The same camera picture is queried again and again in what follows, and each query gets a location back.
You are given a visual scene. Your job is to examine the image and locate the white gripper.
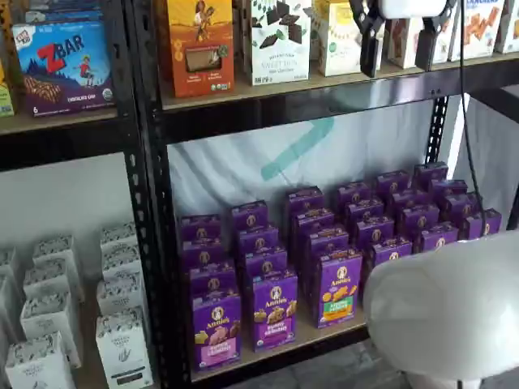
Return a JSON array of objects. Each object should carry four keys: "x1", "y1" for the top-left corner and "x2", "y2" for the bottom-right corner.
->
[{"x1": 348, "y1": 0, "x2": 459, "y2": 79}]

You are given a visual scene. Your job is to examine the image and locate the purple Annie's box pink patch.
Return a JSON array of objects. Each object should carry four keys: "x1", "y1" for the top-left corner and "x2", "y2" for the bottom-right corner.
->
[{"x1": 191, "y1": 292, "x2": 243, "y2": 373}]

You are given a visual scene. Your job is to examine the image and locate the white pretzel crackers cheddar box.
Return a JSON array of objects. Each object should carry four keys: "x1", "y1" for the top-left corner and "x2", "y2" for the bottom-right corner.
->
[{"x1": 429, "y1": 11, "x2": 461, "y2": 65}]

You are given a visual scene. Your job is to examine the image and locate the white Simple Mills bar box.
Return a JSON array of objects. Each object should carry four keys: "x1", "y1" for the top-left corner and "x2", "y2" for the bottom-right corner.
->
[{"x1": 311, "y1": 0, "x2": 386, "y2": 78}]

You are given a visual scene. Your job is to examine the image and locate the white blue crackers box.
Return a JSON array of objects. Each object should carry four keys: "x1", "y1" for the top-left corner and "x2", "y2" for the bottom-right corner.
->
[
  {"x1": 460, "y1": 0, "x2": 507, "y2": 62},
  {"x1": 494, "y1": 0, "x2": 519, "y2": 54}
]

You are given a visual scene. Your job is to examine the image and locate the white Simple Mills thins box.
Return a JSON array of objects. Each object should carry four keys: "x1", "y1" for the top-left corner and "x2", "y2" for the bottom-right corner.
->
[{"x1": 249, "y1": 0, "x2": 313, "y2": 87}]

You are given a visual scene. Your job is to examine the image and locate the purple Annie's snack box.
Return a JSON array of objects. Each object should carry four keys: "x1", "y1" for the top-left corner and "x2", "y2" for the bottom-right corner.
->
[
  {"x1": 181, "y1": 238, "x2": 229, "y2": 269},
  {"x1": 285, "y1": 186, "x2": 326, "y2": 228},
  {"x1": 178, "y1": 213, "x2": 224, "y2": 244},
  {"x1": 375, "y1": 170, "x2": 410, "y2": 199},
  {"x1": 335, "y1": 181, "x2": 372, "y2": 207},
  {"x1": 390, "y1": 189, "x2": 429, "y2": 212},
  {"x1": 188, "y1": 262, "x2": 240, "y2": 301},
  {"x1": 354, "y1": 216, "x2": 397, "y2": 252},
  {"x1": 461, "y1": 207, "x2": 504, "y2": 241},
  {"x1": 244, "y1": 246, "x2": 290, "y2": 281},
  {"x1": 429, "y1": 179, "x2": 470, "y2": 202},
  {"x1": 294, "y1": 207, "x2": 337, "y2": 244},
  {"x1": 229, "y1": 201, "x2": 271, "y2": 232},
  {"x1": 397, "y1": 203, "x2": 441, "y2": 240},
  {"x1": 344, "y1": 197, "x2": 386, "y2": 222},
  {"x1": 238, "y1": 224, "x2": 281, "y2": 254},
  {"x1": 413, "y1": 160, "x2": 449, "y2": 190},
  {"x1": 440, "y1": 193, "x2": 482, "y2": 222},
  {"x1": 307, "y1": 227, "x2": 352, "y2": 260}
]

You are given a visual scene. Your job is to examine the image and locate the purple Annie's box brown bunnies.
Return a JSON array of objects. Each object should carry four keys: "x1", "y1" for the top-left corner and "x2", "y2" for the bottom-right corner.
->
[{"x1": 416, "y1": 227, "x2": 460, "y2": 254}]

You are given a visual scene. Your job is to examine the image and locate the orange Revival box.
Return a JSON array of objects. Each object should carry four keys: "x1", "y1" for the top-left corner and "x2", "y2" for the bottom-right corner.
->
[{"x1": 165, "y1": 0, "x2": 236, "y2": 99}]

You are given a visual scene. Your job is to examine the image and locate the purple Annie's box yellow patch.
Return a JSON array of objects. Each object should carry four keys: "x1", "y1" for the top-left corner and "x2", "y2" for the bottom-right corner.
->
[{"x1": 370, "y1": 237, "x2": 414, "y2": 271}]

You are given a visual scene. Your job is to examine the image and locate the purple Annie's box green patch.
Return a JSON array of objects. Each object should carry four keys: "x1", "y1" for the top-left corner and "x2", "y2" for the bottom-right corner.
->
[{"x1": 317, "y1": 250, "x2": 365, "y2": 330}]

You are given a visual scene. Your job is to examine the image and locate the purple Annie's box violet patch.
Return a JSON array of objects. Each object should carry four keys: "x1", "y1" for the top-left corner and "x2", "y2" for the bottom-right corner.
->
[{"x1": 251, "y1": 274, "x2": 299, "y2": 354}]

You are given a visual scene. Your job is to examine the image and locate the black metal shelf rack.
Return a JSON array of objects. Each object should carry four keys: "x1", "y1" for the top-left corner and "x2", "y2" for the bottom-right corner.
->
[
  {"x1": 121, "y1": 0, "x2": 519, "y2": 389},
  {"x1": 0, "y1": 0, "x2": 159, "y2": 389}
]

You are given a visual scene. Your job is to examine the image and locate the blue purple ZBAR box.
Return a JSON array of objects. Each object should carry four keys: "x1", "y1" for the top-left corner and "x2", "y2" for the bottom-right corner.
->
[
  {"x1": 10, "y1": 0, "x2": 105, "y2": 28},
  {"x1": 11, "y1": 19, "x2": 118, "y2": 118}
]

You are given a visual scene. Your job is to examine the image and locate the white patterned carton box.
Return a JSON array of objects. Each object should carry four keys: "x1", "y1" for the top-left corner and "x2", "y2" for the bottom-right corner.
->
[
  {"x1": 4, "y1": 331, "x2": 77, "y2": 389},
  {"x1": 31, "y1": 233, "x2": 86, "y2": 303},
  {"x1": 19, "y1": 292, "x2": 84, "y2": 368},
  {"x1": 99, "y1": 223, "x2": 139, "y2": 256},
  {"x1": 101, "y1": 250, "x2": 142, "y2": 284},
  {"x1": 0, "y1": 246, "x2": 19, "y2": 284},
  {"x1": 22, "y1": 261, "x2": 81, "y2": 303},
  {"x1": 96, "y1": 278, "x2": 144, "y2": 321},
  {"x1": 0, "y1": 275, "x2": 24, "y2": 345},
  {"x1": 95, "y1": 306, "x2": 154, "y2": 389}
]

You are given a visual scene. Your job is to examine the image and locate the green Bobo's box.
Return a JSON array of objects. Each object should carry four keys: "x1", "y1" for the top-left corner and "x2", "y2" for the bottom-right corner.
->
[{"x1": 0, "y1": 60, "x2": 15, "y2": 118}]

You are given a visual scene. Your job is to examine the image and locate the white backdrop sheet teal mark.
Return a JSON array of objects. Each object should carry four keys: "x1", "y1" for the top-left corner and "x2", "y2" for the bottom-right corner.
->
[{"x1": 166, "y1": 95, "x2": 474, "y2": 232}]

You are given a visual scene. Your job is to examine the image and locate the black cable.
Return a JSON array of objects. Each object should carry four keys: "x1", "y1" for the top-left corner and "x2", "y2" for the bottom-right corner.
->
[{"x1": 457, "y1": 0, "x2": 490, "y2": 238}]

